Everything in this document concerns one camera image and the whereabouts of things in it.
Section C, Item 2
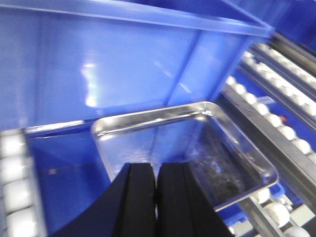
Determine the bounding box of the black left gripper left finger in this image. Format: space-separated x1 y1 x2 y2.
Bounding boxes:
52 163 156 237

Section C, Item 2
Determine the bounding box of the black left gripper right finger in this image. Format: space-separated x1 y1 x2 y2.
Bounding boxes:
157 163 233 237

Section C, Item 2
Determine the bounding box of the silver metal tray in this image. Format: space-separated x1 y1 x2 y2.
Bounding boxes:
91 101 278 211

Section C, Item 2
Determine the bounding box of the white roller track far left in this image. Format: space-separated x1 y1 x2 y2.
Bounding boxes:
0 129 47 237

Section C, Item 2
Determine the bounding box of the white roller track centre-right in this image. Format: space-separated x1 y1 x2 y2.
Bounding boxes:
222 74 316 173

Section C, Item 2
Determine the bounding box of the large blue bin right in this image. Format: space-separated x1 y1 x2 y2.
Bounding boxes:
0 0 275 131

